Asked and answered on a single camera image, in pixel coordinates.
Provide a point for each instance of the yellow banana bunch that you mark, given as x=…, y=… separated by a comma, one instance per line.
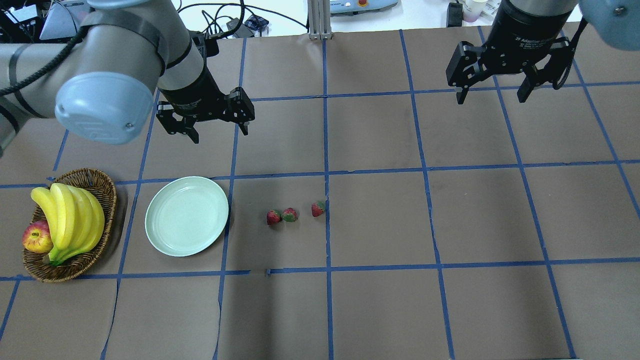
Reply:
x=75, y=218

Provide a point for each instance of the aluminium frame post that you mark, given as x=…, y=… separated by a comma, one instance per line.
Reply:
x=318, y=15

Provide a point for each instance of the red yellow apple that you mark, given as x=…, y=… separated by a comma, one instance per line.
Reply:
x=37, y=237

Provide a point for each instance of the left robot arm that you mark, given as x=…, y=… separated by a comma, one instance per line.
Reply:
x=127, y=58

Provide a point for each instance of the light green plate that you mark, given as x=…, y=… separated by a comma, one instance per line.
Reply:
x=186, y=216

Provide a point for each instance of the black power adapter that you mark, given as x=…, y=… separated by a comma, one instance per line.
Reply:
x=240, y=30

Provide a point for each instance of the wicker basket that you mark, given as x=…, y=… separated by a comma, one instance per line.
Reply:
x=103, y=188

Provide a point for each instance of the white paper cup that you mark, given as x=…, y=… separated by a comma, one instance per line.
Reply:
x=472, y=10

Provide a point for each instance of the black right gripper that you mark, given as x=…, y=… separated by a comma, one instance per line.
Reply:
x=522, y=32

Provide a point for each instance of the strawberry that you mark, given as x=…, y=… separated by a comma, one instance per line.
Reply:
x=318, y=208
x=273, y=217
x=289, y=215

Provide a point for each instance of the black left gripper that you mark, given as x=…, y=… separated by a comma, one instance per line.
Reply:
x=194, y=96

